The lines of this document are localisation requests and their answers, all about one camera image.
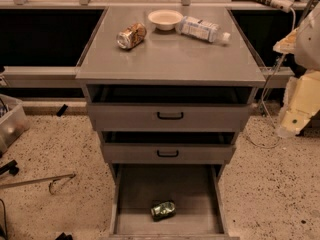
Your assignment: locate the top drawer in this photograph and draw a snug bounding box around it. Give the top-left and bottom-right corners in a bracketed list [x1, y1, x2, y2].
[87, 84, 252, 132]

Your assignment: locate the middle drawer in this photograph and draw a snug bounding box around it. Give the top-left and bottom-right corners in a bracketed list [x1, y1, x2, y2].
[100, 131, 235, 164]

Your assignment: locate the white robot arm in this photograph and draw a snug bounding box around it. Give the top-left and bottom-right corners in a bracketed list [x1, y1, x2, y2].
[273, 4, 320, 138]

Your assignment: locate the clear plastic bin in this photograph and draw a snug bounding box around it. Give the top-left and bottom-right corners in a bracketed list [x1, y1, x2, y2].
[0, 94, 29, 155]

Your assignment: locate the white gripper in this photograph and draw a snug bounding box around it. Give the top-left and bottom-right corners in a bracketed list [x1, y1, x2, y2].
[276, 70, 320, 138]

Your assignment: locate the black clamp on floor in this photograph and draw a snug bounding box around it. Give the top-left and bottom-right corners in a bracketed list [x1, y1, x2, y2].
[0, 160, 19, 176]

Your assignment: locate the crushed green can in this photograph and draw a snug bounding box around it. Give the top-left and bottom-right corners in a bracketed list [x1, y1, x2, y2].
[150, 200, 176, 221]

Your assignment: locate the white bowl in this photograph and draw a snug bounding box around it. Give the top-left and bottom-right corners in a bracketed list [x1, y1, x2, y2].
[148, 10, 183, 31]

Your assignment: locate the white cable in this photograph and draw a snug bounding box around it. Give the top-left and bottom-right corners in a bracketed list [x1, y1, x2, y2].
[244, 7, 298, 150]

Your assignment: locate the small black block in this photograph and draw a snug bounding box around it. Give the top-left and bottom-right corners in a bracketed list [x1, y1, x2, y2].
[56, 104, 68, 117]

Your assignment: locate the brown gold soda can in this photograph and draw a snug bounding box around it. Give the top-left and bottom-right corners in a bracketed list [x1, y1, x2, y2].
[116, 23, 147, 50]

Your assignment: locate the grey drawer cabinet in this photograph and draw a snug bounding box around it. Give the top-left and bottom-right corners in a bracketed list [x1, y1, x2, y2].
[75, 5, 267, 240]

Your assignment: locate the drawer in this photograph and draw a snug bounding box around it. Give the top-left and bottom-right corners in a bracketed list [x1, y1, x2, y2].
[100, 131, 235, 164]
[109, 165, 228, 240]
[87, 84, 252, 132]

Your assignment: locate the metal rod with hook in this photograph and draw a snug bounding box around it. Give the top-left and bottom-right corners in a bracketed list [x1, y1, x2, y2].
[0, 173, 76, 195]

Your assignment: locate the clear plastic water bottle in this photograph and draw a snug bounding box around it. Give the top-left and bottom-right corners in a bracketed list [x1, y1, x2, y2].
[175, 16, 231, 45]

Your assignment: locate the bottom drawer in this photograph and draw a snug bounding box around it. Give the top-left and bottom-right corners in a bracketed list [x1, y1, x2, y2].
[109, 165, 228, 240]

